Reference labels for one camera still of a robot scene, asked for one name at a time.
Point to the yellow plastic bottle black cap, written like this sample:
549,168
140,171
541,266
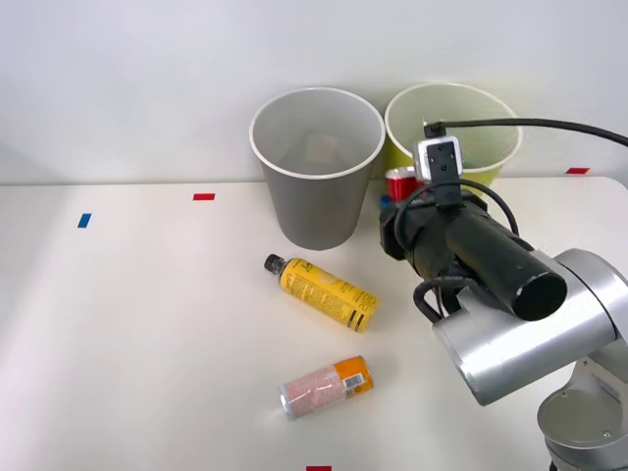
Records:
326,293

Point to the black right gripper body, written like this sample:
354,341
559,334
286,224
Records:
392,233

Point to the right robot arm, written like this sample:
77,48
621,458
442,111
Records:
515,343

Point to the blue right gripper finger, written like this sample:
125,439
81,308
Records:
385,201

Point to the grey plastic waste bin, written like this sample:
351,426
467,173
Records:
314,206

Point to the orange and pink drink can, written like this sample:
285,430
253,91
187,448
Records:
324,387

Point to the red drink can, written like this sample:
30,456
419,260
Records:
400,184

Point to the yellow-green plastic waste bin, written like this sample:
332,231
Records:
490,142

